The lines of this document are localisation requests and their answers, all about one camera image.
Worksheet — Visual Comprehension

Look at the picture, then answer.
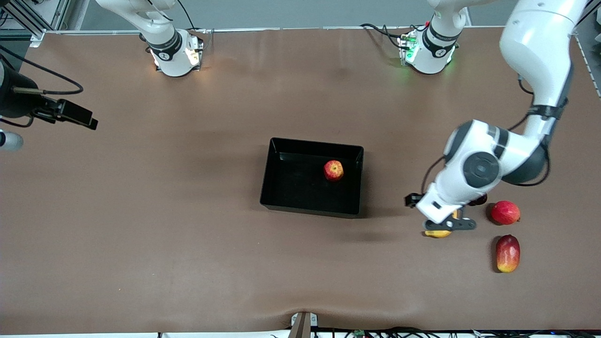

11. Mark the black left base cable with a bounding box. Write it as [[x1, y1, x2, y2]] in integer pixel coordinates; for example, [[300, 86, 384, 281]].
[[360, 23, 405, 47]]

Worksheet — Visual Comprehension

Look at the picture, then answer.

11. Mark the small red apple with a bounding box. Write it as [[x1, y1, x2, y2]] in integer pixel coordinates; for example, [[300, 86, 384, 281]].
[[324, 160, 344, 182]]

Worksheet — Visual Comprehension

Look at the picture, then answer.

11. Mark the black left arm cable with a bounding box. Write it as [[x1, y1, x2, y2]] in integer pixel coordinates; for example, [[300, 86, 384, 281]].
[[421, 73, 553, 195]]

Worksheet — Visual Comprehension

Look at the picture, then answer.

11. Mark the red yellow mango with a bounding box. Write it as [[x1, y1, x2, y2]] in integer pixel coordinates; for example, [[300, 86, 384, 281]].
[[495, 234, 521, 273]]

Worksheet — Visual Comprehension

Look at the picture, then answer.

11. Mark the black base cable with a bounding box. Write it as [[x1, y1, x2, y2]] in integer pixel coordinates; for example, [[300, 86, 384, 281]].
[[360, 23, 405, 47], [176, 0, 207, 36]]

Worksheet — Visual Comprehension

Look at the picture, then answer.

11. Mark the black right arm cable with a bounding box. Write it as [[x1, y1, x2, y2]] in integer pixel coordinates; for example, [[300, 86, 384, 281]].
[[0, 45, 84, 129]]

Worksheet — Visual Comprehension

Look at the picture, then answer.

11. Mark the aluminium frame structure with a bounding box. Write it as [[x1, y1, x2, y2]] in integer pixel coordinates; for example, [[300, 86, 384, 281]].
[[0, 0, 72, 45]]

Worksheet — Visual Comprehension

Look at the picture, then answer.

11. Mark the brown table mat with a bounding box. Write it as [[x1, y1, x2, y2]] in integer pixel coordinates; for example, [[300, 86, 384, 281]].
[[0, 26, 601, 335]]

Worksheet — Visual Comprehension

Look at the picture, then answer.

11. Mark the black plastic box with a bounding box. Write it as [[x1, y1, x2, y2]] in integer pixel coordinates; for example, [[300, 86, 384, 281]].
[[260, 137, 365, 219]]

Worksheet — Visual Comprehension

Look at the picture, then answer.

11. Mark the round red peach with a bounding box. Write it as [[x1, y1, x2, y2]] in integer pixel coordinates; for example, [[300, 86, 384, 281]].
[[491, 200, 521, 225]]

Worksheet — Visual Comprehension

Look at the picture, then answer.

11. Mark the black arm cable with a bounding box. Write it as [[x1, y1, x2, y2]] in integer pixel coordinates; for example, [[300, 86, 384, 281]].
[[421, 73, 553, 195], [0, 45, 84, 129]]

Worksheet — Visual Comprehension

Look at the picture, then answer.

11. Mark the metal table edge bracket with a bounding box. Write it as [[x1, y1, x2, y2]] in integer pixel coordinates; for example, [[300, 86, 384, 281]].
[[289, 311, 320, 338]]

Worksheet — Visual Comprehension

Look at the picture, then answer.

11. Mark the yellow banana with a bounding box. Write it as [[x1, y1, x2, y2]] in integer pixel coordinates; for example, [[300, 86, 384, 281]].
[[424, 210, 460, 238]]

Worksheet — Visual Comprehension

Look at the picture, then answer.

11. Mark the black right base cable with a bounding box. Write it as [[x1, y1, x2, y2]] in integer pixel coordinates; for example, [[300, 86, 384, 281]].
[[176, 0, 207, 36]]

